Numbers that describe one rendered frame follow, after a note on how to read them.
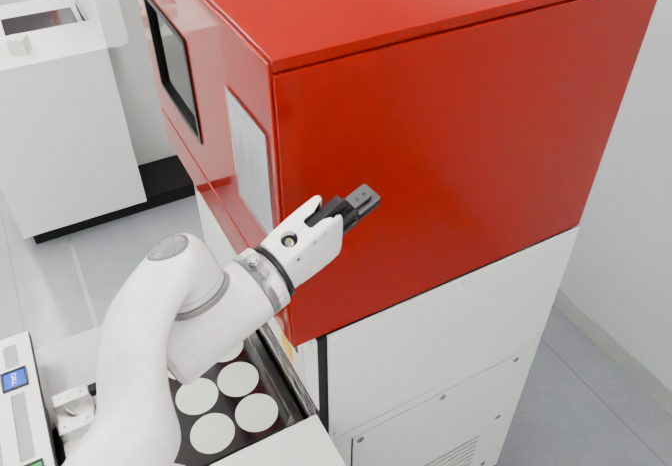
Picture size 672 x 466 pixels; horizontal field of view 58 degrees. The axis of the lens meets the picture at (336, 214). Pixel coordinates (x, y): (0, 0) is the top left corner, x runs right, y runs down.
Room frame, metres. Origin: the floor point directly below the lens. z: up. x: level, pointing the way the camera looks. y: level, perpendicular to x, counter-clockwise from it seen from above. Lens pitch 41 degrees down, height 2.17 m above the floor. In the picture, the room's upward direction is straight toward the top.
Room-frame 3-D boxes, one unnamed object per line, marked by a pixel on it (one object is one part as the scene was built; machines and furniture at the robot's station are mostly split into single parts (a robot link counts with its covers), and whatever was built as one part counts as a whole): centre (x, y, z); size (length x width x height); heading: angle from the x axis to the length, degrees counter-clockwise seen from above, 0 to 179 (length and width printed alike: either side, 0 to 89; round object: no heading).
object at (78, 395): (0.81, 0.63, 0.89); 0.08 x 0.03 x 0.03; 118
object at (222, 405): (0.82, 0.33, 0.90); 0.34 x 0.34 x 0.01; 28
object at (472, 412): (1.25, -0.07, 0.41); 0.82 x 0.71 x 0.82; 28
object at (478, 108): (1.24, -0.05, 1.52); 0.81 x 0.75 x 0.59; 28
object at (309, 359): (1.09, 0.23, 1.02); 0.82 x 0.03 x 0.40; 28
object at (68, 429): (0.74, 0.59, 0.89); 0.08 x 0.03 x 0.03; 118
